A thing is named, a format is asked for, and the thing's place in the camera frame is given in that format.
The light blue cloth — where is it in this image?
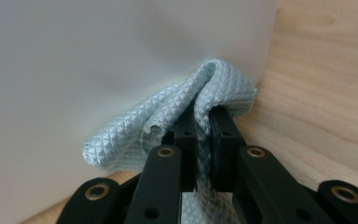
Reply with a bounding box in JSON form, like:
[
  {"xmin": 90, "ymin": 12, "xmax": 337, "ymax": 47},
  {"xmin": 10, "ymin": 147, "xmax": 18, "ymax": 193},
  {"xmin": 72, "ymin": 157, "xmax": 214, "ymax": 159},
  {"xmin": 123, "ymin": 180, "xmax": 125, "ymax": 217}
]
[{"xmin": 81, "ymin": 59, "xmax": 258, "ymax": 224}]

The white plastic bin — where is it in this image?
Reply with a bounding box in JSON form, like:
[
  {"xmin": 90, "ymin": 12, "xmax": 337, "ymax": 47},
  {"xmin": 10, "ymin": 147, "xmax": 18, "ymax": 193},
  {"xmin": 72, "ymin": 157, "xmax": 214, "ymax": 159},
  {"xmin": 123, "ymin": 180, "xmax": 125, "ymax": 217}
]
[{"xmin": 0, "ymin": 0, "xmax": 279, "ymax": 224}]

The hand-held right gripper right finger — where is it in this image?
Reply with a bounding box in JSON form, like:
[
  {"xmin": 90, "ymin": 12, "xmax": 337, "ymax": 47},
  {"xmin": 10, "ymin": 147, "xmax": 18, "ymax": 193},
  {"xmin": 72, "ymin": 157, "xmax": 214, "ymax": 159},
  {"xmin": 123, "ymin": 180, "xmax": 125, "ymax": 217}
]
[{"xmin": 209, "ymin": 105, "xmax": 247, "ymax": 192}]

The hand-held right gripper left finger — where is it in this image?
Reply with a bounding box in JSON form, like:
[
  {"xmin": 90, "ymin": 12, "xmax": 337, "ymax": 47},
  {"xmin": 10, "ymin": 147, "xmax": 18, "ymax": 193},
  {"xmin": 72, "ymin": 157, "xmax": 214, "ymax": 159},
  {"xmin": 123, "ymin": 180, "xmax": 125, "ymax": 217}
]
[{"xmin": 162, "ymin": 99, "xmax": 199, "ymax": 192}]

